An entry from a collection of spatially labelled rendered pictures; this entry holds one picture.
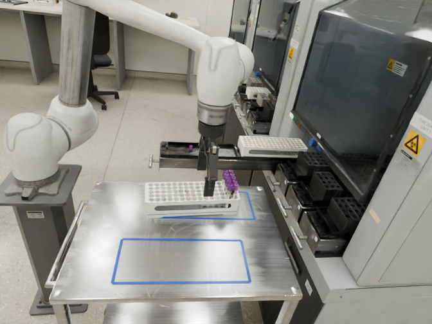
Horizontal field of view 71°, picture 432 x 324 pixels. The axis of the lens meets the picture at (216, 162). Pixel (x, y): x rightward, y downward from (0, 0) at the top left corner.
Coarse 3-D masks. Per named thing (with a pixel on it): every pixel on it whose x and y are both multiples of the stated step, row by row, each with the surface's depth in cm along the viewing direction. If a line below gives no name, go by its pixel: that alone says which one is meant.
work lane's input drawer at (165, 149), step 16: (160, 144) 134; (176, 144) 134; (192, 144) 136; (224, 144) 138; (160, 160) 124; (176, 160) 125; (192, 160) 126; (224, 160) 128; (240, 160) 130; (256, 160) 132; (272, 160) 133; (288, 160) 134
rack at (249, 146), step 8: (240, 136) 136; (248, 136) 136; (256, 136) 137; (240, 144) 132; (248, 144) 130; (256, 144) 131; (264, 144) 132; (272, 144) 133; (280, 144) 134; (288, 144) 135; (296, 144) 136; (304, 144) 137; (240, 152) 132; (248, 152) 130; (256, 152) 136; (264, 152) 137; (272, 152) 138; (280, 152) 138; (288, 152) 139; (296, 152) 138
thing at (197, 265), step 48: (96, 192) 99; (144, 192) 102; (240, 192) 108; (96, 240) 82; (144, 240) 84; (192, 240) 86; (240, 240) 88; (96, 288) 70; (144, 288) 72; (192, 288) 73; (240, 288) 75; (288, 288) 77
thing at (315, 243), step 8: (304, 216) 105; (312, 216) 102; (304, 224) 105; (312, 224) 100; (320, 224) 99; (304, 232) 105; (312, 232) 99; (320, 232) 96; (328, 232) 98; (296, 240) 101; (312, 240) 99; (320, 240) 94; (328, 240) 95; (336, 240) 95; (344, 240) 96; (312, 248) 99; (320, 248) 96; (328, 248) 97; (336, 248) 98; (344, 248) 98
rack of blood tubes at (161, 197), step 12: (156, 192) 94; (168, 192) 95; (180, 192) 96; (192, 192) 97; (216, 192) 96; (156, 204) 89; (168, 204) 90; (180, 204) 91; (192, 204) 99; (204, 204) 99; (216, 204) 97; (156, 216) 92; (168, 216) 93
